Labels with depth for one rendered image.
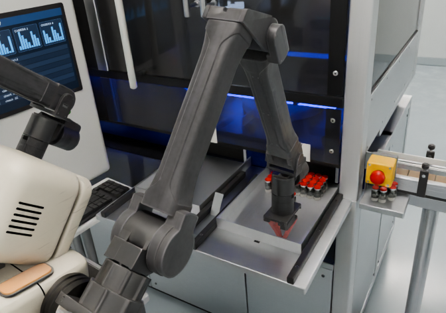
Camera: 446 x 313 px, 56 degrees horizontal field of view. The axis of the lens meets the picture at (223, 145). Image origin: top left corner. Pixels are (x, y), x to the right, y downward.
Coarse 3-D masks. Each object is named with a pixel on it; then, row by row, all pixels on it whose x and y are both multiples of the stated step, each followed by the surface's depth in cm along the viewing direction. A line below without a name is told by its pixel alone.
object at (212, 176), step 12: (204, 168) 153; (216, 168) 153; (228, 168) 152; (240, 168) 146; (144, 180) 142; (204, 180) 146; (216, 180) 145; (228, 180) 140; (144, 192) 138; (204, 192) 139; (192, 204) 128; (204, 204) 129
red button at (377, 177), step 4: (372, 172) 118; (376, 172) 117; (380, 172) 117; (372, 176) 118; (376, 176) 117; (380, 176) 117; (384, 176) 117; (372, 180) 118; (376, 180) 117; (380, 180) 117; (376, 184) 118
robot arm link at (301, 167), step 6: (300, 156) 99; (300, 162) 100; (306, 162) 110; (270, 168) 103; (276, 168) 102; (282, 168) 102; (294, 168) 100; (300, 168) 101; (306, 168) 109; (288, 174) 101; (294, 174) 100; (300, 174) 106; (306, 174) 111; (300, 180) 108
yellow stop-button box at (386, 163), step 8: (376, 152) 124; (368, 160) 120; (376, 160) 120; (384, 160) 119; (392, 160) 119; (368, 168) 120; (376, 168) 119; (384, 168) 118; (392, 168) 117; (368, 176) 122; (392, 176) 119; (384, 184) 120
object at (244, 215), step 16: (256, 176) 139; (256, 192) 137; (336, 192) 130; (240, 208) 129; (256, 208) 129; (304, 208) 127; (320, 208) 126; (224, 224) 120; (240, 224) 117; (256, 224) 122; (304, 224) 120; (256, 240) 116; (272, 240) 112; (288, 240) 109; (304, 240) 109
